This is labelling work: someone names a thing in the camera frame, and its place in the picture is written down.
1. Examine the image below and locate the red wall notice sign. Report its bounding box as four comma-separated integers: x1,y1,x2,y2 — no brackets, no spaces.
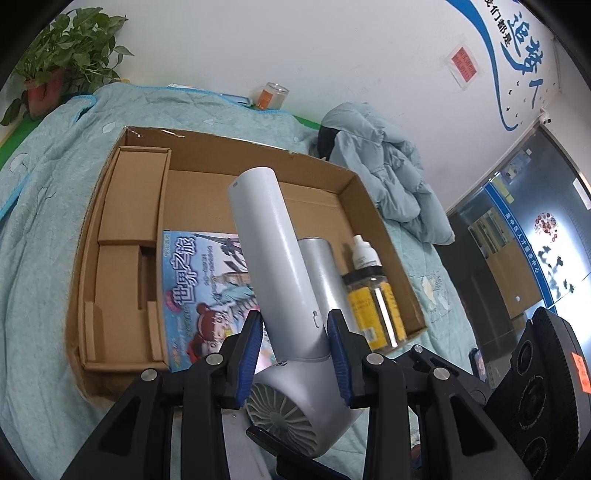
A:
444,36,482,91

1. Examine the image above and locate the silver metal tin can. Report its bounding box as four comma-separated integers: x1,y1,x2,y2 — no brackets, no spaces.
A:
298,238,359,333

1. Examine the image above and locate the glass door with posters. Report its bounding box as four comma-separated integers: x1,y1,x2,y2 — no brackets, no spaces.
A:
438,127,590,362

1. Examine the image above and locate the large cardboard tray box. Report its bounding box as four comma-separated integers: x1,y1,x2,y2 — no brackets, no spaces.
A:
65,126,426,400

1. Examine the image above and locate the colourful board game box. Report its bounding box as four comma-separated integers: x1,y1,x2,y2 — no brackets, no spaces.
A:
161,230,259,372

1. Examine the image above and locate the yellow label tea jar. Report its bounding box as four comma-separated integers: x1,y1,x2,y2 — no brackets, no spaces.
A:
342,266,408,354

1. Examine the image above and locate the potted plant red pot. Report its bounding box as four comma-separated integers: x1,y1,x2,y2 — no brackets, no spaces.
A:
1,7,133,126

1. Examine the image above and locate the small orange label jar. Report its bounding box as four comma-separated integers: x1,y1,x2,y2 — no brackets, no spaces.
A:
256,82,290,110

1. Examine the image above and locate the light blue puffer jacket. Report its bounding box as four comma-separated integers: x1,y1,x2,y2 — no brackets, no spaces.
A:
318,102,455,246

